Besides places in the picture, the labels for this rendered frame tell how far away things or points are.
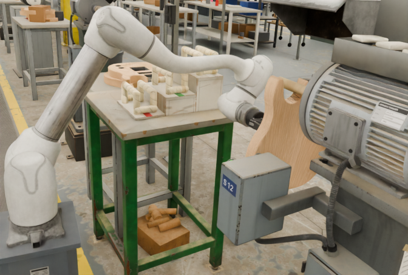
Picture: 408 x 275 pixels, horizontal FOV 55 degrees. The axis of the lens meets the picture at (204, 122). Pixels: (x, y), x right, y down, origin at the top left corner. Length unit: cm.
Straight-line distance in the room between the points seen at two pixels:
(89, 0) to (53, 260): 228
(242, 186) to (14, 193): 77
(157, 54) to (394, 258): 93
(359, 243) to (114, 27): 95
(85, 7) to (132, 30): 202
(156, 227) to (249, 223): 146
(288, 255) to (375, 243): 154
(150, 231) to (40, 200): 113
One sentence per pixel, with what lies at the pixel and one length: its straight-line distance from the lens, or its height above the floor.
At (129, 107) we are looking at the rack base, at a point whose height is 94.
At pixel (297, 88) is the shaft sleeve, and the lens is 125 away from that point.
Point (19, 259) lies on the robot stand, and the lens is 147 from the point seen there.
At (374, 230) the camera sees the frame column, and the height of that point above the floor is 103.
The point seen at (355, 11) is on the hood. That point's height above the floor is 150.
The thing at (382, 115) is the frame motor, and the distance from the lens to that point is 94.
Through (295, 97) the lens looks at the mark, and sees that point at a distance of 133.
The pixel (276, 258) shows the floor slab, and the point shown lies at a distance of 253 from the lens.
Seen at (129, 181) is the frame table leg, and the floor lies 70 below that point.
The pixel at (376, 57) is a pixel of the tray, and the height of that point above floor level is 142.
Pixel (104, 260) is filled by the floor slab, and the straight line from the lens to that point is 246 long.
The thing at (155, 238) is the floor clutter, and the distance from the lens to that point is 238.
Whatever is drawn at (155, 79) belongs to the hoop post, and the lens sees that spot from 202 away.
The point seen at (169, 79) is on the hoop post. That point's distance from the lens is 186.
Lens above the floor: 158
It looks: 21 degrees down
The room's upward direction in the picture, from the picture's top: 3 degrees clockwise
